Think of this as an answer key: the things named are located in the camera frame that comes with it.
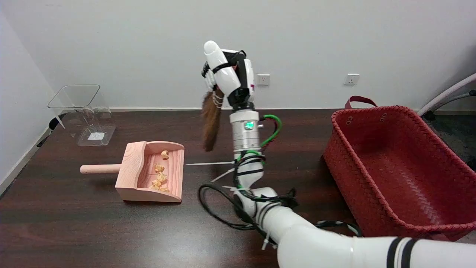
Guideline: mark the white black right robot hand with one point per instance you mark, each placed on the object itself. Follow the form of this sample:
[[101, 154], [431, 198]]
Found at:
[[230, 76]]

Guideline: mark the brown straw hand broom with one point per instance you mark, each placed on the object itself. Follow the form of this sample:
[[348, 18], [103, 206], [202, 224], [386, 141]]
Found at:
[[212, 123]]

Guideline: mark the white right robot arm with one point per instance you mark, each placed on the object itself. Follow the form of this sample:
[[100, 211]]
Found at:
[[246, 143]]

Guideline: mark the red-brown woven storage basket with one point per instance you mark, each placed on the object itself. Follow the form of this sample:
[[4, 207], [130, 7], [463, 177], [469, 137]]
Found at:
[[394, 175]]

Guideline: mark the white zip tie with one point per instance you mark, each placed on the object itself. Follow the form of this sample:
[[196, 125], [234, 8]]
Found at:
[[222, 175], [208, 163]]

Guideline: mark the light wooden dustpan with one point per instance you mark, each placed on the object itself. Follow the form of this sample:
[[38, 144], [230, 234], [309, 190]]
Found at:
[[137, 178]]

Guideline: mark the clear plastic container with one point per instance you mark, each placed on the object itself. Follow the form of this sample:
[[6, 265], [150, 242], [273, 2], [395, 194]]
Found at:
[[91, 115]]

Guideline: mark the white wall socket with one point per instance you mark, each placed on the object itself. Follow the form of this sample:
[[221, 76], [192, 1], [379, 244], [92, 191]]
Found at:
[[263, 79], [351, 79]]

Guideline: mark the black bracket at table edge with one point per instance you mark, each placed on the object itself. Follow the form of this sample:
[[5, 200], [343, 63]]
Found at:
[[54, 124]]

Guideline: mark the grey chair frame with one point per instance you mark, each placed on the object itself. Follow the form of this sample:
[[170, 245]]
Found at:
[[442, 96]]

